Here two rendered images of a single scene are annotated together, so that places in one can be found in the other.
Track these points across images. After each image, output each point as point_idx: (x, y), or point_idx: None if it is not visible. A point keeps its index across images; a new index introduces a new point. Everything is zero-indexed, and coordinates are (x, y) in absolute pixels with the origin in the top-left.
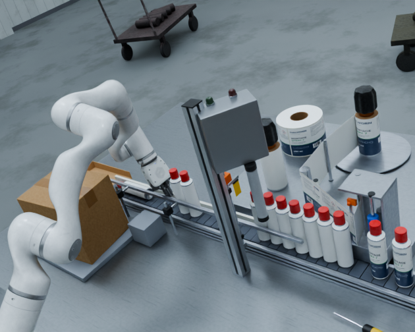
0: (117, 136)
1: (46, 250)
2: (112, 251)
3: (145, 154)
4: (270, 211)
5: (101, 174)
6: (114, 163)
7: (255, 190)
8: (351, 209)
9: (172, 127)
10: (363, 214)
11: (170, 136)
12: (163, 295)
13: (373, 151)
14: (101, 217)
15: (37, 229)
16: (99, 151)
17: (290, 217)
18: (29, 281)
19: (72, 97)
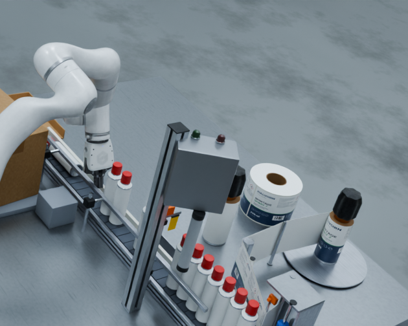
0: (88, 112)
1: None
2: (6, 210)
3: (98, 131)
4: (192, 264)
5: (41, 125)
6: None
7: (190, 239)
8: (268, 305)
9: (136, 103)
10: (277, 317)
11: (129, 113)
12: (39, 286)
13: (327, 259)
14: (16, 171)
15: None
16: (63, 117)
17: (208, 280)
18: None
19: (65, 48)
